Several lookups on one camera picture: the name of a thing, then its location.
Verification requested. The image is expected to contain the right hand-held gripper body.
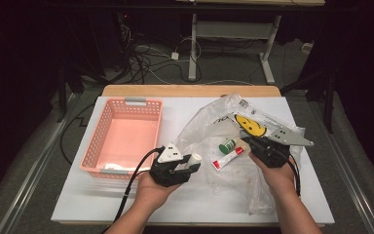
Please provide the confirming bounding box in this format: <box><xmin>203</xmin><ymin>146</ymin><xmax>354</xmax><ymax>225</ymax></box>
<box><xmin>252</xmin><ymin>128</ymin><xmax>315</xmax><ymax>169</ymax></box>

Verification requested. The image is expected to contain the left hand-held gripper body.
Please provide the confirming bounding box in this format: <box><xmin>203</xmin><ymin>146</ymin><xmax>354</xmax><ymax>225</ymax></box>
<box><xmin>149</xmin><ymin>141</ymin><xmax>191</xmax><ymax>188</ymax></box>

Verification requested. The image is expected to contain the white bottle with green cap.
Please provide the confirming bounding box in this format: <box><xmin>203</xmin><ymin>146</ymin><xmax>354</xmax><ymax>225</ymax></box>
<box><xmin>218</xmin><ymin>137</ymin><xmax>238</xmax><ymax>155</ymax></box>

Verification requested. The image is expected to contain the red and white ointment tube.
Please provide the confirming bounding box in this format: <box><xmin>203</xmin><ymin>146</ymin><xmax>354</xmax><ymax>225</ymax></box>
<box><xmin>211</xmin><ymin>146</ymin><xmax>245</xmax><ymax>172</ymax></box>

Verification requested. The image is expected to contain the clear smiley plastic bag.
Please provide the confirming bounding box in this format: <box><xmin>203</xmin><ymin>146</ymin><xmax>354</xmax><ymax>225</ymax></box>
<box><xmin>174</xmin><ymin>92</ymin><xmax>306</xmax><ymax>216</ymax></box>

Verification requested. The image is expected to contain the pink perforated plastic basket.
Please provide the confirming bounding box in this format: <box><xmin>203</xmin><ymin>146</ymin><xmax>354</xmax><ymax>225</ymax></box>
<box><xmin>79</xmin><ymin>97</ymin><xmax>164</xmax><ymax>181</ymax></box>

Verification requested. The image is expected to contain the person's left hand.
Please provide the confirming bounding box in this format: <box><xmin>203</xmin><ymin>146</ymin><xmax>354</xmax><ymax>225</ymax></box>
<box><xmin>135</xmin><ymin>172</ymin><xmax>181</xmax><ymax>213</ymax></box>

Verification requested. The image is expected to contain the person's right hand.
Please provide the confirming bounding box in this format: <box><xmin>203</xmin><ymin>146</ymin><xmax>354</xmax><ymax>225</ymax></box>
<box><xmin>248</xmin><ymin>154</ymin><xmax>296</xmax><ymax>198</ymax></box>

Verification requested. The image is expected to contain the black stand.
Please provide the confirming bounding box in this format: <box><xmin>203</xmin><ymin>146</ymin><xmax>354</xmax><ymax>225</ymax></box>
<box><xmin>56</xmin><ymin>62</ymin><xmax>86</xmax><ymax>124</ymax></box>
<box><xmin>280</xmin><ymin>69</ymin><xmax>336</xmax><ymax>135</ymax></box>

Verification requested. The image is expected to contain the white board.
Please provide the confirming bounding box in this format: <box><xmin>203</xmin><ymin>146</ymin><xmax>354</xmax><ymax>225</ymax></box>
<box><xmin>51</xmin><ymin>96</ymin><xmax>335</xmax><ymax>225</ymax></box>

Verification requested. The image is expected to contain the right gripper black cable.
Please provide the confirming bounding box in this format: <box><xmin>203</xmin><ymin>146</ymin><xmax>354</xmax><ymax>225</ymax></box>
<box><xmin>286</xmin><ymin>154</ymin><xmax>302</xmax><ymax>198</ymax></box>

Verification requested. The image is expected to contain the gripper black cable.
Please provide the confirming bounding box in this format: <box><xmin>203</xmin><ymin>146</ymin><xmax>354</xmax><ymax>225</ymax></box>
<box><xmin>101</xmin><ymin>146</ymin><xmax>165</xmax><ymax>234</ymax></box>
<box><xmin>286</xmin><ymin>154</ymin><xmax>302</xmax><ymax>198</ymax></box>

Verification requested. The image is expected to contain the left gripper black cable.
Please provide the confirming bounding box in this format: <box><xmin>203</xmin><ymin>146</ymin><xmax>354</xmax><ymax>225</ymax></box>
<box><xmin>101</xmin><ymin>146</ymin><xmax>165</xmax><ymax>234</ymax></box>

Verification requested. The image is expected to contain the metal floor rail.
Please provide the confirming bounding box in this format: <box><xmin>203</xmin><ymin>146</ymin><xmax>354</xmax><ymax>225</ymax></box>
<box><xmin>306</xmin><ymin>100</ymin><xmax>374</xmax><ymax>234</ymax></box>
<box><xmin>0</xmin><ymin>93</ymin><xmax>81</xmax><ymax>234</ymax></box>

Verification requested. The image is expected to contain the tangle of floor cables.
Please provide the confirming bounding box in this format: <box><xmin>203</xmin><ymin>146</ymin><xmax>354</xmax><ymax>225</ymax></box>
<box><xmin>116</xmin><ymin>13</ymin><xmax>204</xmax><ymax>86</ymax></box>

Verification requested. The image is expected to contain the black floor cable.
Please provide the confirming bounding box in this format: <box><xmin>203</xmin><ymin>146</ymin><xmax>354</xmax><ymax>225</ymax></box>
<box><xmin>59</xmin><ymin>101</ymin><xmax>95</xmax><ymax>165</ymax></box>

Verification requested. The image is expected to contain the white metal desk frame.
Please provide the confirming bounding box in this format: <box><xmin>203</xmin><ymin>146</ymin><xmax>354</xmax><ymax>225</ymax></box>
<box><xmin>188</xmin><ymin>13</ymin><xmax>281</xmax><ymax>85</ymax></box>

